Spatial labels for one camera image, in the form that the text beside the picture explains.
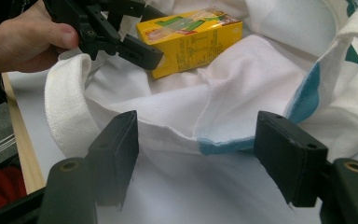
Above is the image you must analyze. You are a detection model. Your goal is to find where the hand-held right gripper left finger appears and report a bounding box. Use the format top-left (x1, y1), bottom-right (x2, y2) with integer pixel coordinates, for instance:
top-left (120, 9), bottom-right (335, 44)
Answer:
top-left (87, 110), bottom-right (140, 209)

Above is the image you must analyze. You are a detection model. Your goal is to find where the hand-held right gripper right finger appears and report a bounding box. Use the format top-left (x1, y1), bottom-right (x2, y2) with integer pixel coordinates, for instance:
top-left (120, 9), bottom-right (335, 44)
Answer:
top-left (254, 110), bottom-right (329, 208)

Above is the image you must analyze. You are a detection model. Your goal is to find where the yellow juice box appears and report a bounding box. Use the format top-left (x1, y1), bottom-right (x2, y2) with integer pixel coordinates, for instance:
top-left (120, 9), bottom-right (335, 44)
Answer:
top-left (135, 7), bottom-right (243, 80)

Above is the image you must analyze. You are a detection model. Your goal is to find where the white canvas tote bag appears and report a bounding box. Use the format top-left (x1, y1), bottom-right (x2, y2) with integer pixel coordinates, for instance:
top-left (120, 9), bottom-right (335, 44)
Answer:
top-left (44, 0), bottom-right (358, 163)

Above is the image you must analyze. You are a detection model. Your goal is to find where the red cloth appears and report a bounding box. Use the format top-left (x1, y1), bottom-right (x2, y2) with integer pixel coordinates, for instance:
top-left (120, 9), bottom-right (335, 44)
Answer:
top-left (0, 165), bottom-right (28, 212)

